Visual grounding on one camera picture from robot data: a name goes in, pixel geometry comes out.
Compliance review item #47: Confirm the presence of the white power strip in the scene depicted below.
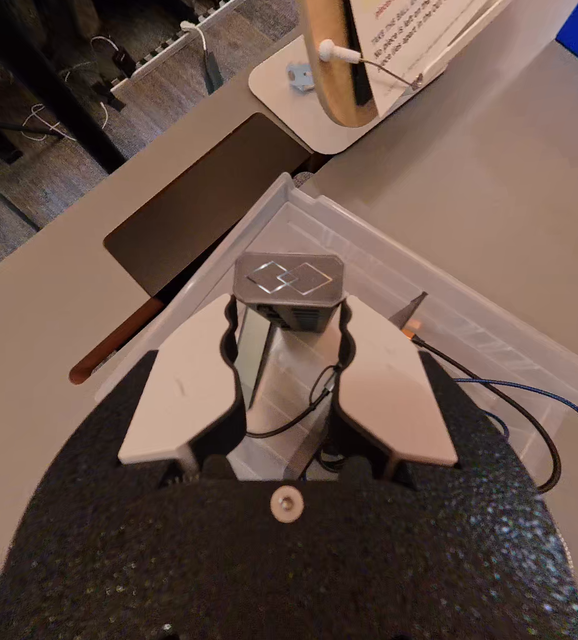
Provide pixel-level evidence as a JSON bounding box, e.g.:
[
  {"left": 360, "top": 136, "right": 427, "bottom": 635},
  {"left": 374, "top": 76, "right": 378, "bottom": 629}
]
[{"left": 110, "top": 0, "right": 246, "bottom": 97}]

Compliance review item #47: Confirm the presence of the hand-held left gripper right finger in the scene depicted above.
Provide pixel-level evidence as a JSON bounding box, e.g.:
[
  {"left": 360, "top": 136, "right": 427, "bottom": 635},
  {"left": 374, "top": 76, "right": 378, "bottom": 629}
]
[{"left": 330, "top": 294, "right": 460, "bottom": 480}]

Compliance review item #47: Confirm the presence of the black desk leg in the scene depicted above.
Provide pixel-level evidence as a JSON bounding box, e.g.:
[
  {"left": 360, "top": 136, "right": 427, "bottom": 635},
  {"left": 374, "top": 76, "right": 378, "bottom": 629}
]
[{"left": 0, "top": 0, "right": 127, "bottom": 173}]

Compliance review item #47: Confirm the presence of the small light blue clip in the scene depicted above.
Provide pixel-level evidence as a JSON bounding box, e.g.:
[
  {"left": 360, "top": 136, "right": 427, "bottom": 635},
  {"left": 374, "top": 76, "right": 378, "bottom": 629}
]
[{"left": 286, "top": 62, "right": 316, "bottom": 94}]

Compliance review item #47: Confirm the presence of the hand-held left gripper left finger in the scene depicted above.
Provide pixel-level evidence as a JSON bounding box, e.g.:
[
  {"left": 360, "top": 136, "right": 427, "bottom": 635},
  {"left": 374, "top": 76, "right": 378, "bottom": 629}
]
[{"left": 118, "top": 294, "right": 248, "bottom": 476}]

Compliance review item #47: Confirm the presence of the black cable with orange plug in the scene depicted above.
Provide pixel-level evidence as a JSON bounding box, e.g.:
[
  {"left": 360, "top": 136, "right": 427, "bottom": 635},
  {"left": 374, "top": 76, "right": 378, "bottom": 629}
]
[{"left": 400, "top": 320, "right": 564, "bottom": 496}]

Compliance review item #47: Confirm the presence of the clear plastic bin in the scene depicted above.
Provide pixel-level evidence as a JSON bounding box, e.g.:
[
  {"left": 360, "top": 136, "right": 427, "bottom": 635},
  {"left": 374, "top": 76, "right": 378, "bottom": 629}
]
[{"left": 94, "top": 172, "right": 578, "bottom": 501}]

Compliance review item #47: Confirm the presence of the dark grey pointed tool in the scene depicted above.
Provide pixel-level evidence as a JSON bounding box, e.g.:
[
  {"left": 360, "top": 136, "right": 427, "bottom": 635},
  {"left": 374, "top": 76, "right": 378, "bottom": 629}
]
[{"left": 388, "top": 291, "right": 428, "bottom": 329}]

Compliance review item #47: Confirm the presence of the black USB hub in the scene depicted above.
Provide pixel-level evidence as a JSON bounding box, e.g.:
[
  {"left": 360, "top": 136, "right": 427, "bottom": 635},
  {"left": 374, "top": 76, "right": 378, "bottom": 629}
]
[{"left": 229, "top": 252, "right": 346, "bottom": 481}]

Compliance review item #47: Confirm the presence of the blue braided cable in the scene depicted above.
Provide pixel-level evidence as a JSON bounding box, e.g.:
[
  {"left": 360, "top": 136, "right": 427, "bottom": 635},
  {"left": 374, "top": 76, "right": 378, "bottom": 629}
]
[{"left": 454, "top": 377, "right": 578, "bottom": 451}]

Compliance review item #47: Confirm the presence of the tan document stand white base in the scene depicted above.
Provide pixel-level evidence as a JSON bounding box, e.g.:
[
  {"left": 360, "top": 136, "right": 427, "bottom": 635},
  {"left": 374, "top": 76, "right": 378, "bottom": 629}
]
[{"left": 248, "top": 0, "right": 510, "bottom": 156}]

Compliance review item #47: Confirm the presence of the white plug with thin cable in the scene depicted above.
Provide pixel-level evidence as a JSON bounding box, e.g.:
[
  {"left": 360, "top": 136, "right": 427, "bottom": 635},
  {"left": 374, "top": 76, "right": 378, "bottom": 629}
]
[{"left": 318, "top": 39, "right": 426, "bottom": 92}]

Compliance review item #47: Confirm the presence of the thin black cable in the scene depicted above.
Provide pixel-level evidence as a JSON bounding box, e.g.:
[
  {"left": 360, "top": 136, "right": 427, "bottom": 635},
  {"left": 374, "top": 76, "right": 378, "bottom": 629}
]
[{"left": 245, "top": 365, "right": 344, "bottom": 440}]

